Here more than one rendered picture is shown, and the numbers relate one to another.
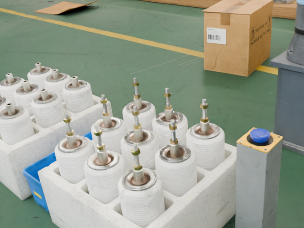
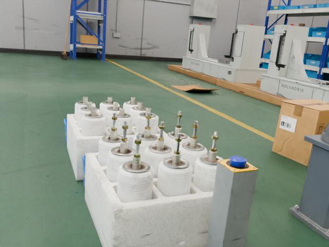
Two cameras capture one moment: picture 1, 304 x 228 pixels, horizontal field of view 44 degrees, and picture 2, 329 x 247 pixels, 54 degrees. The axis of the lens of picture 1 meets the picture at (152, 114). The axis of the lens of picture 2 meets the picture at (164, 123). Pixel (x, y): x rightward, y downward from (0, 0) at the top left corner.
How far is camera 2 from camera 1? 0.34 m
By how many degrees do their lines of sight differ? 22
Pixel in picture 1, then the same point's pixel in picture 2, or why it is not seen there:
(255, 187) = (223, 206)
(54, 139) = not seen: hidden behind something
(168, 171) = (163, 173)
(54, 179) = (91, 160)
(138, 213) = (124, 191)
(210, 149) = (208, 174)
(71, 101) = (139, 124)
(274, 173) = (243, 199)
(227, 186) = not seen: hidden behind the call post
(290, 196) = not seen: outside the picture
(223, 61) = (289, 147)
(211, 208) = (193, 223)
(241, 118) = (278, 190)
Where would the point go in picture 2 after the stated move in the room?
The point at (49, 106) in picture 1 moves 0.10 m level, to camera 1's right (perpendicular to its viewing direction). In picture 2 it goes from (121, 120) to (143, 124)
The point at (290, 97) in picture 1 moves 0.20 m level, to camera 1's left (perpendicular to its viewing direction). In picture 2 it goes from (316, 173) to (255, 160)
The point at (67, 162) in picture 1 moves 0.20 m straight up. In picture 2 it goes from (102, 148) to (105, 86)
